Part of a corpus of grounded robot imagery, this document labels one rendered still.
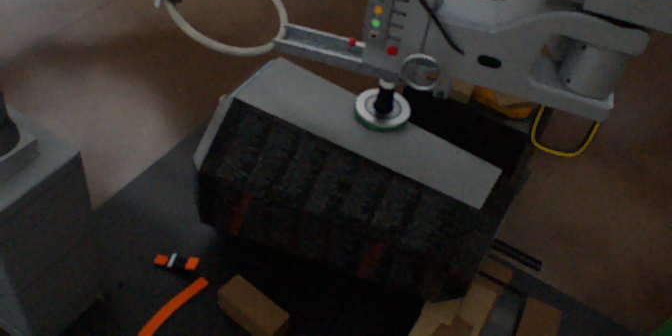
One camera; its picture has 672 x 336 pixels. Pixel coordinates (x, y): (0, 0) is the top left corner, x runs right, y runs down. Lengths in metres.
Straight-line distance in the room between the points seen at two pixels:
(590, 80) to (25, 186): 1.86
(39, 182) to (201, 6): 2.50
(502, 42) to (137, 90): 2.32
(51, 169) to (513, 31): 1.57
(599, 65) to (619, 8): 0.23
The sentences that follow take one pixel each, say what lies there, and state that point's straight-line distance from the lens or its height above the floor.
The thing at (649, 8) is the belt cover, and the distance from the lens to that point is 2.15.
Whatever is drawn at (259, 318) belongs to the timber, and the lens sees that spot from 2.81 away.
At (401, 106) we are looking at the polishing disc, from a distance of 2.66.
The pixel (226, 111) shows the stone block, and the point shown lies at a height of 0.75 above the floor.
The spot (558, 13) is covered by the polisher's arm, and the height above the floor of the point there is 1.49.
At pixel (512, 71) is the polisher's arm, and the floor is 1.25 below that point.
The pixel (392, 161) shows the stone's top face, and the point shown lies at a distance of 2.50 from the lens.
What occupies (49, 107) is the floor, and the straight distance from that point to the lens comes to 3.93.
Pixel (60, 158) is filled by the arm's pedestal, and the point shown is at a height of 0.85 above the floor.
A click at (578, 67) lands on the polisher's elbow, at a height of 1.32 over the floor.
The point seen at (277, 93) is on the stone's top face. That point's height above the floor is 0.80.
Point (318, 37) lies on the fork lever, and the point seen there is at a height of 1.05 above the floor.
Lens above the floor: 2.56
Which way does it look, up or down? 44 degrees down
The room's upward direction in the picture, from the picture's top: 9 degrees clockwise
